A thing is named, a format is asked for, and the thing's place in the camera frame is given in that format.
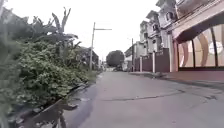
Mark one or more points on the roadside drain ditch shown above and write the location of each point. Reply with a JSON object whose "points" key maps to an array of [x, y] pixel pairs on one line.
{"points": [[50, 113]]}

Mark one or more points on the dark utility pole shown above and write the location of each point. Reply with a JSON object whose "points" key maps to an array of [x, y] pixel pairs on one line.
{"points": [[132, 53]]}

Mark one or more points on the round dark tree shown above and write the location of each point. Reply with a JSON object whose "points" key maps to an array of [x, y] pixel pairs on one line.
{"points": [[115, 58]]}

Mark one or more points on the overgrown green bushes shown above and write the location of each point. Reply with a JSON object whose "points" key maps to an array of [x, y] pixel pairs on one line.
{"points": [[43, 70]]}

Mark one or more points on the street light pole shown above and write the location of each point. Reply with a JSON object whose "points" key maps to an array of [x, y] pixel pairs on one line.
{"points": [[92, 46]]}

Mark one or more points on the brown boundary wall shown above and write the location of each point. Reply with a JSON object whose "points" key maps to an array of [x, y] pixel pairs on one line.
{"points": [[161, 61]]}

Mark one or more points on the row of pale houses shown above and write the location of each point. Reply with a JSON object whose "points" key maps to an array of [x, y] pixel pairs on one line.
{"points": [[153, 33]]}

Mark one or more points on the tan house with arched gate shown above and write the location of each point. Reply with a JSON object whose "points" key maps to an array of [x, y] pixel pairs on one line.
{"points": [[200, 43]]}

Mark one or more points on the grey concrete road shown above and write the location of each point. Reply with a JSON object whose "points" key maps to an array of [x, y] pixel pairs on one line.
{"points": [[143, 106]]}

